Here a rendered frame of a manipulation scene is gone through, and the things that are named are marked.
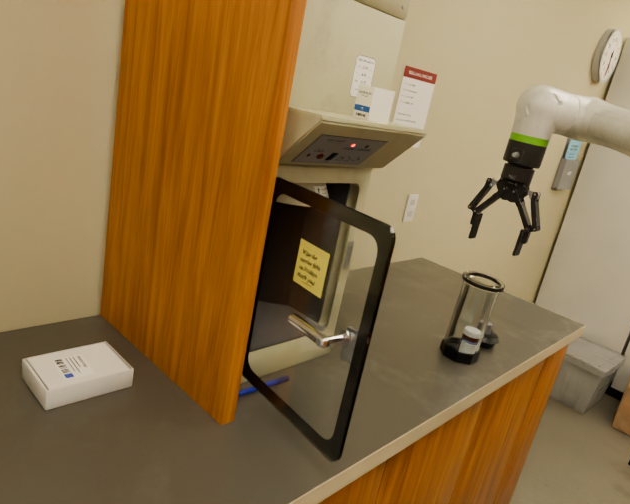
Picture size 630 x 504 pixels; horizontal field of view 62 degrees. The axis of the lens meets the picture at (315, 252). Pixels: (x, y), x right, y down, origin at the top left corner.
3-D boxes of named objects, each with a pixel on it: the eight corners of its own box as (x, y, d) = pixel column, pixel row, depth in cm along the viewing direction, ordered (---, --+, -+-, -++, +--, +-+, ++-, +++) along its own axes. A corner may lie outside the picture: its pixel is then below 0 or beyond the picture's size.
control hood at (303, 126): (263, 160, 94) (273, 103, 91) (374, 166, 117) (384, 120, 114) (309, 177, 86) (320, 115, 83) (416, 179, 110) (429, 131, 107)
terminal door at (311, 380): (240, 369, 106) (274, 174, 94) (339, 466, 84) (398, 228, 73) (236, 370, 105) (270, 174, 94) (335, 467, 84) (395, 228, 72)
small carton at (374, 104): (352, 116, 102) (358, 84, 100) (372, 119, 105) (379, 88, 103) (367, 120, 98) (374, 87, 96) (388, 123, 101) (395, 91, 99)
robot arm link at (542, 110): (516, 79, 131) (538, 80, 121) (561, 90, 133) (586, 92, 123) (498, 135, 135) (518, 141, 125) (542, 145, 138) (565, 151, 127)
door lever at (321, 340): (310, 321, 87) (313, 307, 86) (348, 348, 80) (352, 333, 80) (284, 325, 84) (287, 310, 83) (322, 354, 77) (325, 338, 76)
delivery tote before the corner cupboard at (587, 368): (495, 370, 352) (510, 326, 343) (522, 357, 382) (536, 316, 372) (586, 420, 313) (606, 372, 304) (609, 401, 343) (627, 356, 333)
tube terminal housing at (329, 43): (161, 335, 123) (204, -26, 100) (266, 311, 146) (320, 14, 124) (226, 388, 107) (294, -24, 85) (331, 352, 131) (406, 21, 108)
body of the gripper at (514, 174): (498, 160, 133) (487, 196, 136) (530, 169, 128) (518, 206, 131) (510, 161, 138) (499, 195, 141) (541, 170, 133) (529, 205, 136)
